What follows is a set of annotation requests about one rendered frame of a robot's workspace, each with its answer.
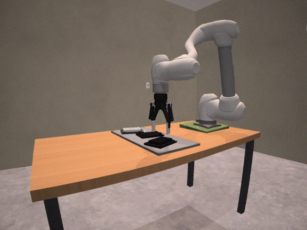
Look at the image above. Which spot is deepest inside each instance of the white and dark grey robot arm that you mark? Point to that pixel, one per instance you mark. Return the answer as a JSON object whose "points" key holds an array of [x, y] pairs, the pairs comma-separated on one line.
{"points": [[186, 67]]}

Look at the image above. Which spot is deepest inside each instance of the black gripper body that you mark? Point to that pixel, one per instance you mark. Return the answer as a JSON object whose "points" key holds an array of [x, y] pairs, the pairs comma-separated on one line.
{"points": [[160, 98]]}

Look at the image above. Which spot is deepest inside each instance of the black well plate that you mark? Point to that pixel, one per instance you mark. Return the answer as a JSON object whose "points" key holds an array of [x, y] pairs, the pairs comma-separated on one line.
{"points": [[160, 140]]}

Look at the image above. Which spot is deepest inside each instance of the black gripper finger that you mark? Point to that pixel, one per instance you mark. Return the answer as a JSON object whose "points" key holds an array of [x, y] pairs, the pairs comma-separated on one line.
{"points": [[168, 115], [152, 115]]}

